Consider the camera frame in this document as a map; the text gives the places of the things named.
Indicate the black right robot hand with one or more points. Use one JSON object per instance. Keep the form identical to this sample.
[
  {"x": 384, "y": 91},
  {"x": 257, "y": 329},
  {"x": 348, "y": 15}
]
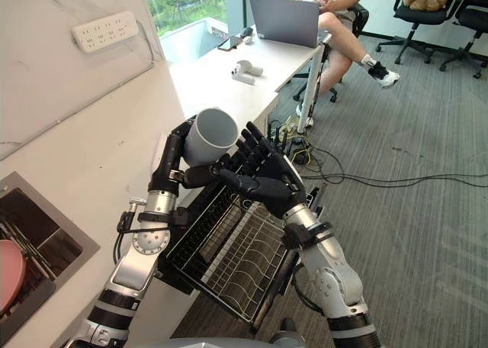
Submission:
[{"x": 272, "y": 172}]

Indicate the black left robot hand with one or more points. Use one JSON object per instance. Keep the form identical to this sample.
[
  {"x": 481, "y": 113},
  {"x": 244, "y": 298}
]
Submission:
[{"x": 171, "y": 161}]

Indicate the grey cup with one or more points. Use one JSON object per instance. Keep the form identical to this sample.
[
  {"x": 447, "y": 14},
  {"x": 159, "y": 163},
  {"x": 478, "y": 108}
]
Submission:
[{"x": 209, "y": 138}]

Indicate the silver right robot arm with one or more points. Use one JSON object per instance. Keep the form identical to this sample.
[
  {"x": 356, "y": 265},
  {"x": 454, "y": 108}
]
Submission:
[{"x": 328, "y": 271}]

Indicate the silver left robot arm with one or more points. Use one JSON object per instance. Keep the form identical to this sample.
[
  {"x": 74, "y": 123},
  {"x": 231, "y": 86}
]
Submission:
[{"x": 133, "y": 256}]

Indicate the dishwasher door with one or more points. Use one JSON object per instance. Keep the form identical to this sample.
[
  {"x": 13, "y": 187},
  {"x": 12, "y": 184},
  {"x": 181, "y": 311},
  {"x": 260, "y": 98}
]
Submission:
[{"x": 228, "y": 245}]

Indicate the steel sink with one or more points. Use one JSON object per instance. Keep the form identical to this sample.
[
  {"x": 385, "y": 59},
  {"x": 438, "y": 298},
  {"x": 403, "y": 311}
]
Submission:
[{"x": 38, "y": 241}]

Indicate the white desk leg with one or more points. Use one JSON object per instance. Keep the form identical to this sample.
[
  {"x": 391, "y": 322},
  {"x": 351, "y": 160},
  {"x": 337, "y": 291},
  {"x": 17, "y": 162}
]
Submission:
[{"x": 310, "y": 84}]

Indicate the white VR controller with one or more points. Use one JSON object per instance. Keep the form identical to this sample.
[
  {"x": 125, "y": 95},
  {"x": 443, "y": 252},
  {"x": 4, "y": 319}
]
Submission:
[{"x": 246, "y": 71}]

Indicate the black smartphone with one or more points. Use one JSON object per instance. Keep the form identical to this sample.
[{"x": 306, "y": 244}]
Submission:
[{"x": 230, "y": 43}]

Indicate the black office chair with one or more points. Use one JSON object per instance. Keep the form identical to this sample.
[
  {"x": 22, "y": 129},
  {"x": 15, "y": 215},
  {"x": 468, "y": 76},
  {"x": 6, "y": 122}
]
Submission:
[
  {"x": 470, "y": 31},
  {"x": 343, "y": 46},
  {"x": 419, "y": 16}
]

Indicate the white power strip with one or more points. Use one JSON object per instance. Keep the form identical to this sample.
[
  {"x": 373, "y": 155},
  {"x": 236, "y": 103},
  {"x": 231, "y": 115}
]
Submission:
[{"x": 104, "y": 30}]

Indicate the person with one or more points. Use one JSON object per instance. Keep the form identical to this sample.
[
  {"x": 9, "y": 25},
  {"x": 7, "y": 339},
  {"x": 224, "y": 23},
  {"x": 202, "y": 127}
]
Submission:
[{"x": 339, "y": 39}]

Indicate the grey laptop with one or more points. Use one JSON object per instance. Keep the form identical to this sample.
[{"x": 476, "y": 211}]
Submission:
[{"x": 284, "y": 18}]

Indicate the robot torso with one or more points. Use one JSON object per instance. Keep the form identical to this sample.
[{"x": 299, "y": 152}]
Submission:
[{"x": 213, "y": 342}]

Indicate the pink plate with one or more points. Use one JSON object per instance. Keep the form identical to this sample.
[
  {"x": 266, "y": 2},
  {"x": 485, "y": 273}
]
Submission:
[{"x": 10, "y": 271}]

